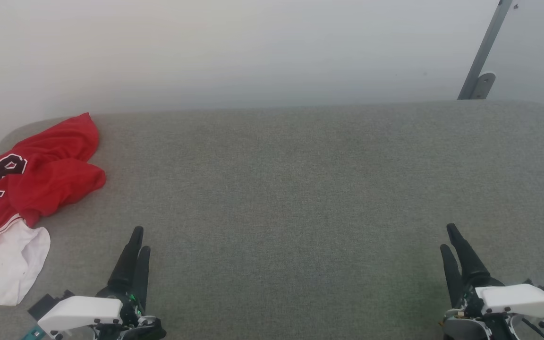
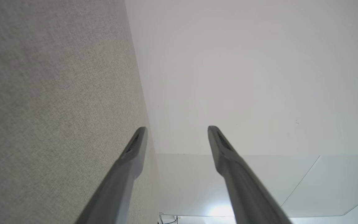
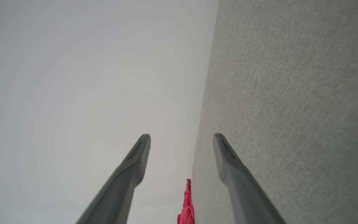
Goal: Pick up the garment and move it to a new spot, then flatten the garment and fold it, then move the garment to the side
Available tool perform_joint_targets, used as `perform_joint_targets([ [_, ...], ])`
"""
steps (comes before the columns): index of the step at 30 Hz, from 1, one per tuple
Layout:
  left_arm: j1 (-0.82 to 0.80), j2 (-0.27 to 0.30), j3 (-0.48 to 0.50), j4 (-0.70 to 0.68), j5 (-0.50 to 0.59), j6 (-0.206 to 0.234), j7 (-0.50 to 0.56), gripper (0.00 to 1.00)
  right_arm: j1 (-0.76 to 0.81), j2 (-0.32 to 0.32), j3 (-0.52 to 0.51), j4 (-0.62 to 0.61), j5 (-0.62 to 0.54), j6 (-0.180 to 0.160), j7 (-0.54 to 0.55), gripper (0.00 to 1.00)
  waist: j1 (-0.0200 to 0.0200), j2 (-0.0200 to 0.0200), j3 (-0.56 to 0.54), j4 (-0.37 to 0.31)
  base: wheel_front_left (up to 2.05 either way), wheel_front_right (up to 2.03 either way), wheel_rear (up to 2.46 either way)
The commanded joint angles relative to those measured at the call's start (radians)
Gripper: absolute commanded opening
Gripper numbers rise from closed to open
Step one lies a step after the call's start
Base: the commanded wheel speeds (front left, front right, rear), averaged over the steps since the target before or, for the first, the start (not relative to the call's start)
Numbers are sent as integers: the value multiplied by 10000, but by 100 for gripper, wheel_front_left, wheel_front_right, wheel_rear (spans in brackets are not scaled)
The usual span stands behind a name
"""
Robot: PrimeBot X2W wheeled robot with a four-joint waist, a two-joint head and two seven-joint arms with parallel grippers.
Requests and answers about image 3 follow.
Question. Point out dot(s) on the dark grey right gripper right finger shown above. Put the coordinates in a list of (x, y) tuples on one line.
[(241, 186)]

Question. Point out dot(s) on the red Bulls basketball jersey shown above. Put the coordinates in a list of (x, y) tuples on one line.
[(186, 211)]

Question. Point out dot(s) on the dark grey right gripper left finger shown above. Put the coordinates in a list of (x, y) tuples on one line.
[(126, 180)]

